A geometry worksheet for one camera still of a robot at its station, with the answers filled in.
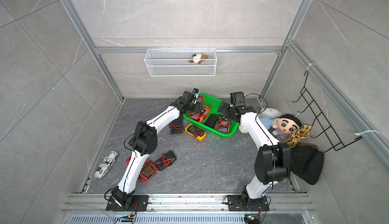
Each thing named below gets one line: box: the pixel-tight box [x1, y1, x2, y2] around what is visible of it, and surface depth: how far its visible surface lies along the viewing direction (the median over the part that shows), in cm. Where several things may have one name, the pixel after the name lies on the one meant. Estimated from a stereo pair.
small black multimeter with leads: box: [154, 150, 177, 172], surface depth 85 cm
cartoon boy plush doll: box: [272, 114, 302, 138], surface depth 83 cm
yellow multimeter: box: [184, 123, 208, 141], surface depth 97 cm
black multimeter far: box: [169, 122, 185, 135], surface depth 100 cm
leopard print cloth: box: [285, 124, 313, 149], surface depth 76 cm
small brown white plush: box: [187, 53, 209, 65], surface depth 90 cm
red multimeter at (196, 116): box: [188, 111, 207, 121], surface depth 100 cm
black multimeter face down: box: [204, 114, 219, 129], surface depth 105 cm
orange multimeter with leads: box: [199, 104, 211, 124], surface depth 108 cm
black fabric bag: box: [290, 145, 325, 185], surface depth 66 cm
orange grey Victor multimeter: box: [216, 120, 231, 134], surface depth 100 cm
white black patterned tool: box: [94, 150, 119, 179], surface depth 85 cm
